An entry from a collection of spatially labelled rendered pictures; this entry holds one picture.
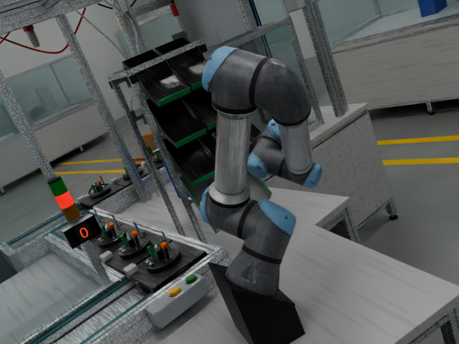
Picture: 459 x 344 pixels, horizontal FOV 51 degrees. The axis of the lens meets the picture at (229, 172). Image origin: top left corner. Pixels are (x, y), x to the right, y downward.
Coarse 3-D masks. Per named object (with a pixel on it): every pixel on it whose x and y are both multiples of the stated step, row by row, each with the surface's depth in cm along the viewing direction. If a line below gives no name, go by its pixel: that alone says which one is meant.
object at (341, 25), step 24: (336, 0) 511; (360, 0) 493; (384, 0) 477; (408, 0) 462; (432, 0) 448; (456, 0) 434; (336, 24) 524; (360, 24) 506; (384, 24) 489; (408, 24) 473
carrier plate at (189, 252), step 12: (180, 252) 185; (192, 252) 181; (204, 252) 178; (144, 264) 186; (180, 264) 175; (192, 264) 175; (132, 276) 181; (144, 276) 177; (156, 276) 173; (168, 276) 170; (156, 288) 167
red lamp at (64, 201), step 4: (68, 192) 170; (60, 196) 168; (64, 196) 168; (68, 196) 170; (60, 200) 168; (64, 200) 169; (68, 200) 169; (72, 200) 171; (60, 204) 169; (64, 204) 169; (68, 204) 169; (72, 204) 171; (64, 208) 170
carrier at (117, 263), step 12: (132, 240) 200; (144, 240) 203; (156, 240) 204; (168, 240) 199; (108, 252) 206; (120, 252) 200; (132, 252) 196; (144, 252) 197; (108, 264) 200; (120, 264) 195
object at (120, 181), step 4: (124, 168) 317; (140, 168) 320; (144, 168) 324; (140, 172) 312; (144, 172) 314; (148, 172) 311; (124, 176) 312; (128, 176) 312; (140, 176) 309; (144, 176) 308; (112, 180) 317; (116, 180) 318; (120, 180) 318; (124, 180) 313; (128, 180) 310; (116, 184) 313; (120, 184) 308; (124, 184) 304; (128, 184) 302
